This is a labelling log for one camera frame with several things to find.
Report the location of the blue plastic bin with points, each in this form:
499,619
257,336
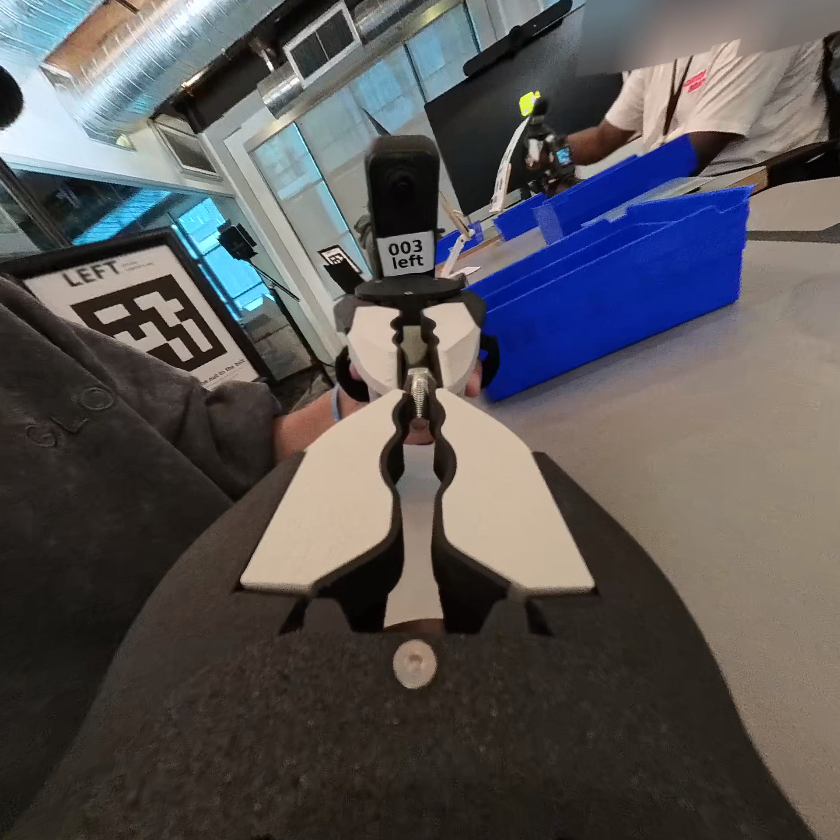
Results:
656,221
617,315
604,184

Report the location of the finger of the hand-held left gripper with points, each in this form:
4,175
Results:
456,355
374,355

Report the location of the black white marker board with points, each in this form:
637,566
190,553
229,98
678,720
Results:
145,309

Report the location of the person's left hand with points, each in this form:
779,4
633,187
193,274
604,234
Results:
372,406

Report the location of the black pole stand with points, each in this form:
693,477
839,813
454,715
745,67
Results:
8,95

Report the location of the black monitor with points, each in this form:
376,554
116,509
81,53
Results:
512,105

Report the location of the grey desk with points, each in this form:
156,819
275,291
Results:
683,525

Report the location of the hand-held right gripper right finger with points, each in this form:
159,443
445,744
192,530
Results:
519,519

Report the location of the silver ventilation duct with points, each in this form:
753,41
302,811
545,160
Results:
145,59

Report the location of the blue wristband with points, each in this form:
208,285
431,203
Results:
339,403

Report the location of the person's left forearm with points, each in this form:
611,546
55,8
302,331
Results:
302,427

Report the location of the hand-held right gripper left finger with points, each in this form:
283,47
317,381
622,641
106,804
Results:
328,519

